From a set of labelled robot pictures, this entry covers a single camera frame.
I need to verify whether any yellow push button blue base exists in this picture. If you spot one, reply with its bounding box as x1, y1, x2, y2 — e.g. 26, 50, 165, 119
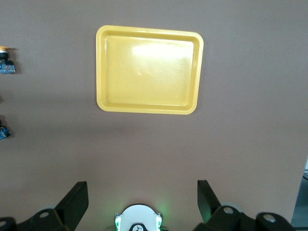
0, 45, 17, 75

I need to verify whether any brown table mat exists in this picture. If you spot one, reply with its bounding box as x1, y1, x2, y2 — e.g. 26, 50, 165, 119
0, 0, 308, 231

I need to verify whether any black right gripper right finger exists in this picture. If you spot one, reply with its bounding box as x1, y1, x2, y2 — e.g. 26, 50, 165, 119
193, 179, 259, 231

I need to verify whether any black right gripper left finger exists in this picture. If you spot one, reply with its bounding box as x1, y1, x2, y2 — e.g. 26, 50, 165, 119
16, 180, 89, 231

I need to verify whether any yellow plastic tray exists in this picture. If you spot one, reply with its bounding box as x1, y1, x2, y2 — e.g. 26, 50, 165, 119
95, 25, 205, 115

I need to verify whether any red push button blue base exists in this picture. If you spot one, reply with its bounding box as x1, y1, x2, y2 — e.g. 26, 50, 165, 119
0, 116, 12, 141

